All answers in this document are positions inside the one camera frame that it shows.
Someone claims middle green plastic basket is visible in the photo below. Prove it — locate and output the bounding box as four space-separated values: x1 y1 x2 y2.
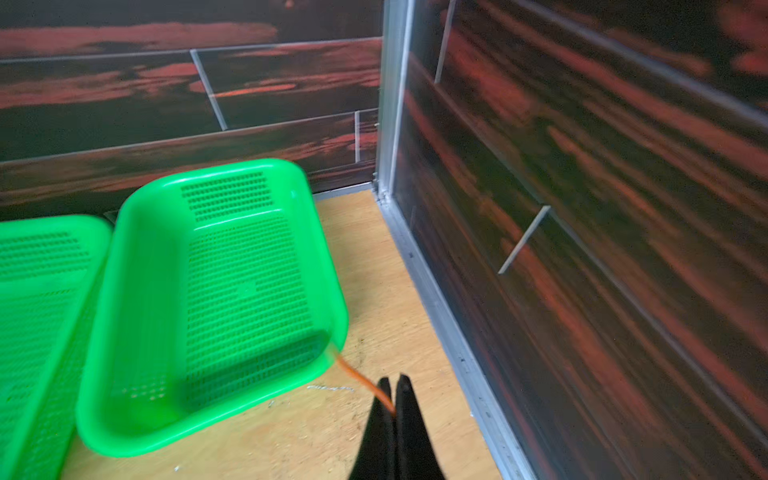
1 215 113 479

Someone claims green plastic basket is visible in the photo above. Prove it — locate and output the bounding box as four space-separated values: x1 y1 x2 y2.
1 215 113 479
76 159 350 458

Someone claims right green plastic basket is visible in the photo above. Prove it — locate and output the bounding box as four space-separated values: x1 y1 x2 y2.
76 159 350 458

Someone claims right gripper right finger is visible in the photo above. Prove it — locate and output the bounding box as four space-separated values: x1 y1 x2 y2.
395 374 445 480

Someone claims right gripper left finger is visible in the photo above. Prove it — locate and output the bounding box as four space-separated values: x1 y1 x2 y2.
348 396 396 480

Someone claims orange cable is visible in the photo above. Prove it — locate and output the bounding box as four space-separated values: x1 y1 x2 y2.
329 347 397 416

